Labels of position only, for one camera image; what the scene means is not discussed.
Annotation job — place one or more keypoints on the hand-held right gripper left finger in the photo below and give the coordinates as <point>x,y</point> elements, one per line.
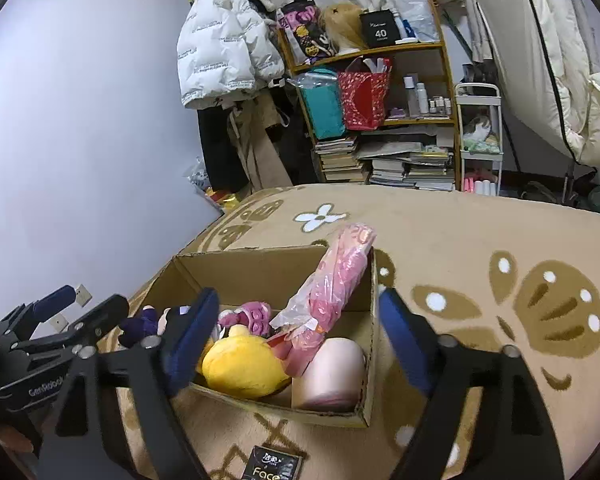
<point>190,340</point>

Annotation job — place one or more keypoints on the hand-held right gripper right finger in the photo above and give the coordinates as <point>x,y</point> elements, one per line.
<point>405,345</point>

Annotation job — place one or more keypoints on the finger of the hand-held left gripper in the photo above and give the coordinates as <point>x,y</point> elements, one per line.
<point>100,317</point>
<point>40,310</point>

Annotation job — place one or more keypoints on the purple white plush doll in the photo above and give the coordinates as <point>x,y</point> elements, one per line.
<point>140,327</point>

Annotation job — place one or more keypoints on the yellow plush toy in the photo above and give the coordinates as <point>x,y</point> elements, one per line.
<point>240,365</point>

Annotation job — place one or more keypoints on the pink plush doll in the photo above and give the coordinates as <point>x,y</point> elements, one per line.
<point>252,315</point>

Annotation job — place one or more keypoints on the pink roll cake pillow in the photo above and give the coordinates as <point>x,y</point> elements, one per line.
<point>330,375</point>

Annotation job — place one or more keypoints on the cardboard box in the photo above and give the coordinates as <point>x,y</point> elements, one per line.
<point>260,270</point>

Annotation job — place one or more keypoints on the pink item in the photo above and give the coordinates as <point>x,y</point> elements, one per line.
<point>340,270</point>

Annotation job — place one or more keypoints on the person's left hand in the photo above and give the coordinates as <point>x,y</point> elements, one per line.
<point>12,437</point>

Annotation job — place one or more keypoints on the red yellow packet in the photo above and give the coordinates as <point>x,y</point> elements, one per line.
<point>222,199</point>

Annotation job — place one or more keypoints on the black tissue pack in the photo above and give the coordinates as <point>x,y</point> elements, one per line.
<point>272,467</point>

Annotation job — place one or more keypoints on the clear plastic bag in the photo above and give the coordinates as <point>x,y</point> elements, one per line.
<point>200,177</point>

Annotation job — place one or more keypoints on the pile of books and magazines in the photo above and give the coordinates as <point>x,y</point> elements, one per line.
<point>410,167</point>

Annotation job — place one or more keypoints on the black coat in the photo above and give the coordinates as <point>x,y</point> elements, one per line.
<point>220,150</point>

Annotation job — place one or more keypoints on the stack of books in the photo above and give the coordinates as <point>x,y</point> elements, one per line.
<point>340,160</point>

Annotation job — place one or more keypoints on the beige garment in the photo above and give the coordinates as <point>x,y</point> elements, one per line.
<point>265,150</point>

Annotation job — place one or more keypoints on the pale green cloth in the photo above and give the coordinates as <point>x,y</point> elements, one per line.
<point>480,135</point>

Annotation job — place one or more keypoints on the row of cosmetic bottles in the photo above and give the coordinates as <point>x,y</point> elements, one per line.
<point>422,100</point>

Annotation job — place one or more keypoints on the red gift bag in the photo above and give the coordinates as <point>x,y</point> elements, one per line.
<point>362,97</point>

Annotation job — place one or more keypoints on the teal bag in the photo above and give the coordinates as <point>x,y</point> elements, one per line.
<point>322,107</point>

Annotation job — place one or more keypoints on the white cart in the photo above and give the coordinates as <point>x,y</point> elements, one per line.
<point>480,91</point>

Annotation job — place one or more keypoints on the wooden shelf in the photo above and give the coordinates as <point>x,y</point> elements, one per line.
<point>390,49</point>

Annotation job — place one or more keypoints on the white puffer jacket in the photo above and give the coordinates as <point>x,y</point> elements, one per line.
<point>220,45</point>

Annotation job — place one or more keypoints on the black box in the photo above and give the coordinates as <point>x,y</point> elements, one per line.
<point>379,30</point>

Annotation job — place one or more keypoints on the blonde wig head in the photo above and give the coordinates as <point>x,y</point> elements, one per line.
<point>345,27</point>

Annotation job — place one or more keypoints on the pink printed bag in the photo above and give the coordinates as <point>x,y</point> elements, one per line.
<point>305,30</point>

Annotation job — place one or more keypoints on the white plastic bag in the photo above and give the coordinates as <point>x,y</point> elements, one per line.
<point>412,7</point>

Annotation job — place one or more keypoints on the white wall socket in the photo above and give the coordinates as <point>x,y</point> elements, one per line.
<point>84,295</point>

